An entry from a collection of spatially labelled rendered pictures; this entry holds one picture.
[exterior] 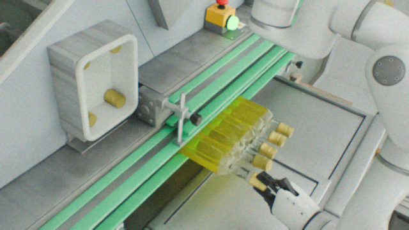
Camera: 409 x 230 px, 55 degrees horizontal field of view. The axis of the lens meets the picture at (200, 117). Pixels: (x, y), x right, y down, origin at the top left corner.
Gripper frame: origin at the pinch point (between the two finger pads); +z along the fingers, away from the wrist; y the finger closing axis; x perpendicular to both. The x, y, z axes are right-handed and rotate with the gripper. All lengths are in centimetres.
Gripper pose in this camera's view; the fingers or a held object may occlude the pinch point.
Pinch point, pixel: (263, 183)
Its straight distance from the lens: 104.6
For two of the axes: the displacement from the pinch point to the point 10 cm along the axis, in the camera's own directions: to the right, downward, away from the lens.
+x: -7.5, 3.6, -5.5
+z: -6.5, -5.3, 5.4
